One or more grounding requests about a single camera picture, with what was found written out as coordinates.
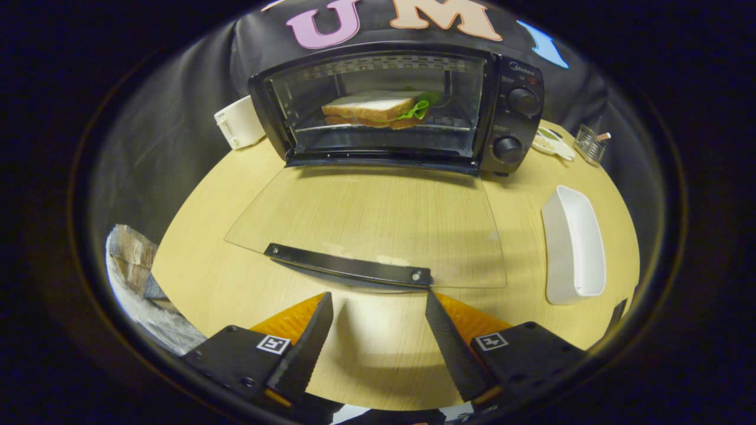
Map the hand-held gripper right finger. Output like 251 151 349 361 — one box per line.
424 289 589 407

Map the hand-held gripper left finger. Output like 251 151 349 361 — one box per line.
181 291 335 409

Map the black toaster oven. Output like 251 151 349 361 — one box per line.
224 40 545 290

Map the lettuce sandwich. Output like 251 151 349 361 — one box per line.
321 89 442 130

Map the white bread toaster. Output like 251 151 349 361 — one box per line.
214 94 266 150

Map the white rectangular tray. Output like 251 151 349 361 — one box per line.
540 185 607 306

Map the grey patterned fabric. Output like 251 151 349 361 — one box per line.
106 224 207 355

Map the divided white grain plate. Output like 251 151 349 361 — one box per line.
532 127 575 161

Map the black backdrop cloth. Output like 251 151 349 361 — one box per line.
89 0 656 249

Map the small metal wire basket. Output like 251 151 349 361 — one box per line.
573 124 612 166

